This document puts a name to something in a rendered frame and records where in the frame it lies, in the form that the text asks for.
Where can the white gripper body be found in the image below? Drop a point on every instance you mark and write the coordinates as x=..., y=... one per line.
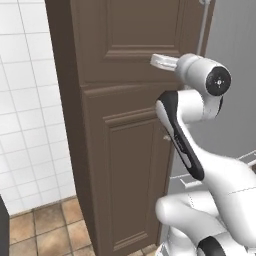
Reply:
x=163, y=61

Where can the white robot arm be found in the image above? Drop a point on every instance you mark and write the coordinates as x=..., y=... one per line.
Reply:
x=230, y=196

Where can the brown short cabinet door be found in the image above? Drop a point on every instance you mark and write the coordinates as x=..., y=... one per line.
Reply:
x=133, y=33

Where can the tall brown cabinet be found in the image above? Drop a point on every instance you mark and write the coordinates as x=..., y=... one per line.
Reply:
x=63, y=100

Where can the brown long cabinet door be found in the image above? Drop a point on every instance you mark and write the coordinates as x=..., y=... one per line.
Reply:
x=130, y=173

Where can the grey fridge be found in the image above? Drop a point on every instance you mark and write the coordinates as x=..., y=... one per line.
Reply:
x=235, y=36

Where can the dark grey unit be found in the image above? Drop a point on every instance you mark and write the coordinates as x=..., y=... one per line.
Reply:
x=3, y=230

